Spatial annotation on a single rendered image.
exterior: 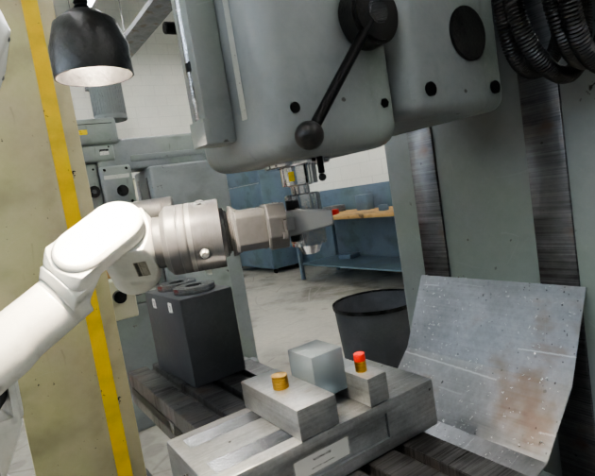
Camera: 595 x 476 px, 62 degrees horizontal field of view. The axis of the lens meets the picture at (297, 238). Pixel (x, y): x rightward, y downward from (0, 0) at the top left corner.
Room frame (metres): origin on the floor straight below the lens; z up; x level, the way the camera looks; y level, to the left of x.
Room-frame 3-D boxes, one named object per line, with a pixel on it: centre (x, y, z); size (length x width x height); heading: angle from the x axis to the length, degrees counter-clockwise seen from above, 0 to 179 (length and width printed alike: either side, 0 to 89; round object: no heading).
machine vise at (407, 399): (0.66, 0.03, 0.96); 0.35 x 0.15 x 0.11; 122
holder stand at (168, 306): (1.11, 0.27, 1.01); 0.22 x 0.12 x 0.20; 35
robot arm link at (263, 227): (0.64, 0.08, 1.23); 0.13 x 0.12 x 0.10; 8
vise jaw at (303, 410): (0.64, 0.05, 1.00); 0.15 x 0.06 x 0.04; 32
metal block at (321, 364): (0.67, 0.00, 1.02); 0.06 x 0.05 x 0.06; 32
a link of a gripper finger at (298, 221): (0.62, -0.02, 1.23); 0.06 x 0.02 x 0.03; 98
